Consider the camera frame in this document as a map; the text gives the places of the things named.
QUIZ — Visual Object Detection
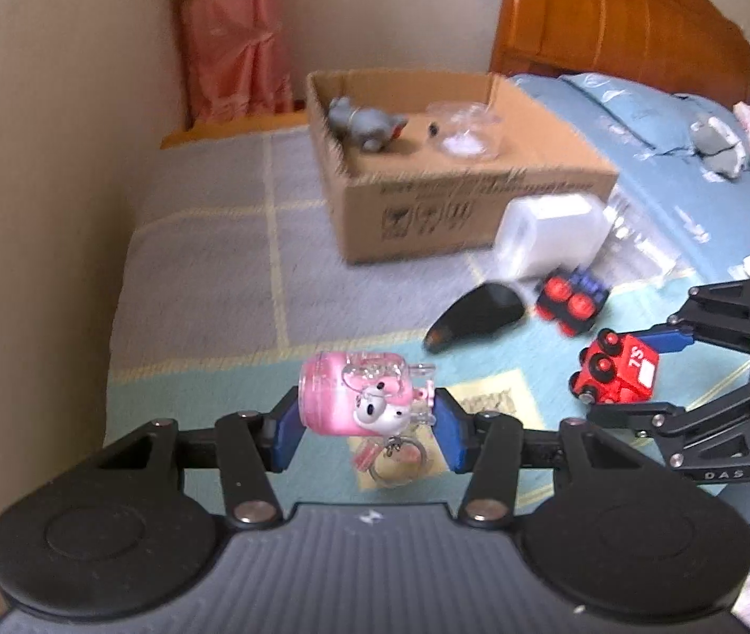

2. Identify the brown cardboard box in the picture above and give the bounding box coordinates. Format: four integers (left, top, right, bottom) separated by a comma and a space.
306, 69, 618, 264

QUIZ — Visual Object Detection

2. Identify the pink cartoon jar keychain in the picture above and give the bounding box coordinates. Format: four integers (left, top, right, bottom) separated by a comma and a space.
298, 351, 437, 488

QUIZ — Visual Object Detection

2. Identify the wooden headboard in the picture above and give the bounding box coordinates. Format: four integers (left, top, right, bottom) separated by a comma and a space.
489, 0, 750, 107

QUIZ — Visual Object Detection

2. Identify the grey mouse figurine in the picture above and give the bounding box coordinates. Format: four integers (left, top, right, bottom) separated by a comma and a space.
328, 96, 409, 153

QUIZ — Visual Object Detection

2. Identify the blue floral bedsheet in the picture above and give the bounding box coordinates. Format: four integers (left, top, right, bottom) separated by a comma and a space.
511, 74, 750, 282

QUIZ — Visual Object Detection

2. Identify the white translucent plastic container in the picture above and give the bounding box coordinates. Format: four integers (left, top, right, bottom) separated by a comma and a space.
492, 193, 611, 281

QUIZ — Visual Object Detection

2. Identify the checked blanket happy every day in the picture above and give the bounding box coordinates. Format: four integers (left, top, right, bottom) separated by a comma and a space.
104, 127, 750, 510

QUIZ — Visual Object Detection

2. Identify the clear round plastic jar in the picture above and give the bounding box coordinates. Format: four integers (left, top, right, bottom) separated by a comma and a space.
427, 101, 502, 161

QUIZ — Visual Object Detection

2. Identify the blue floral pillow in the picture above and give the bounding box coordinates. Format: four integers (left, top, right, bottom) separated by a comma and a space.
562, 73, 700, 156

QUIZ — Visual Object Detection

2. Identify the clear tall plastic jar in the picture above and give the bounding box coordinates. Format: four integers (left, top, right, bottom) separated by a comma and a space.
594, 186, 677, 295

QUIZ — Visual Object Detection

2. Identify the black computer mouse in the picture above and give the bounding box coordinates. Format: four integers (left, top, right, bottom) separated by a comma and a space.
422, 282, 525, 353

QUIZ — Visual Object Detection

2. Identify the grey plush toy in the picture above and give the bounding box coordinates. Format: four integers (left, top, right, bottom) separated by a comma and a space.
690, 115, 747, 180

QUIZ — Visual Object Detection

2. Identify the pink curtain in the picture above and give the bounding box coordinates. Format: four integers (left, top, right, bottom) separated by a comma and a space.
178, 0, 293, 125

